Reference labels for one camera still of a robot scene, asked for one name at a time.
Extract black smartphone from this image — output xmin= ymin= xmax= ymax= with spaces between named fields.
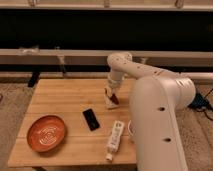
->
xmin=83 ymin=109 xmax=100 ymax=131

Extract black cables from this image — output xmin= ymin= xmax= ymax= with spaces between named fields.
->
xmin=188 ymin=88 xmax=213 ymax=121

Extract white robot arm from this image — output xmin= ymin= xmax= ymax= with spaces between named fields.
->
xmin=106 ymin=52 xmax=196 ymax=171

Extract white game remote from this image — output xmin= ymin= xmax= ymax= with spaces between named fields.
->
xmin=106 ymin=121 xmax=125 ymax=161

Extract wooden table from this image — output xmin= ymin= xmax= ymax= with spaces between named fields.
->
xmin=8 ymin=79 xmax=134 ymax=167

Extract orange plate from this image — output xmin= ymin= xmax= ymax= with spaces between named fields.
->
xmin=27 ymin=115 xmax=66 ymax=153

